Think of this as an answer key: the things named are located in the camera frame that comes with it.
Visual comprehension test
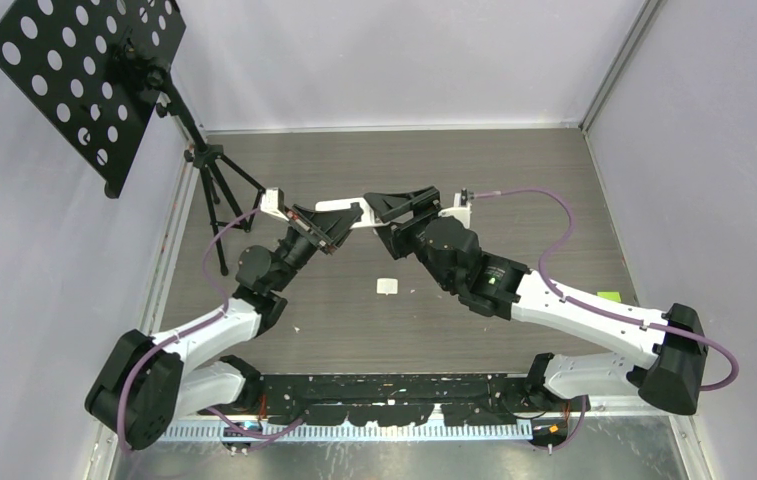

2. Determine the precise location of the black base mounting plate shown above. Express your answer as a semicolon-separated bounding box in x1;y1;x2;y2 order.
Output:
196;372;591;429

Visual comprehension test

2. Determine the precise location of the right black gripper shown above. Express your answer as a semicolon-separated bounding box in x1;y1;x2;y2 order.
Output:
365;185;456;291

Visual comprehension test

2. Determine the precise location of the black perforated music stand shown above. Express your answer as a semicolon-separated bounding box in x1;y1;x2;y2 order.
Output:
0;0;267;276

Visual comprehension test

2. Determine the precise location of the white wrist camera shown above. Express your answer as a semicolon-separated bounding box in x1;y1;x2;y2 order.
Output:
439;189;471;229
259;188;299;222

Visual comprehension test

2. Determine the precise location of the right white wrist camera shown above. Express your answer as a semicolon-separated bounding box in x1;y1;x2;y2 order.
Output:
439;189;471;229

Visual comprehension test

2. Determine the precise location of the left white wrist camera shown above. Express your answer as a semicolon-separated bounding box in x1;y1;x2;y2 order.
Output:
259;188;299;222

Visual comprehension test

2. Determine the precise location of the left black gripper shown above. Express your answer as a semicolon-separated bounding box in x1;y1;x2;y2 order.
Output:
270;205;363;293

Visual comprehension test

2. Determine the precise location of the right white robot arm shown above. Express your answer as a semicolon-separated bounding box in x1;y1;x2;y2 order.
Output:
364;187;708;415

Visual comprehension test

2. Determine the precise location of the small white battery cover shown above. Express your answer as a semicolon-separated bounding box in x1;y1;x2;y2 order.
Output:
376;278;399;295

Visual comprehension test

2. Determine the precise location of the green block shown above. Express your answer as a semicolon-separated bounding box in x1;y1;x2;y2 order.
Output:
597;291;622;303

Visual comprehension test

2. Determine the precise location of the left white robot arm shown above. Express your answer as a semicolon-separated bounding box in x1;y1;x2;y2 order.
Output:
84;199;364;450

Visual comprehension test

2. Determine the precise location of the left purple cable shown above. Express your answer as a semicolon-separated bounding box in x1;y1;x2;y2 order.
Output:
116;208;267;455

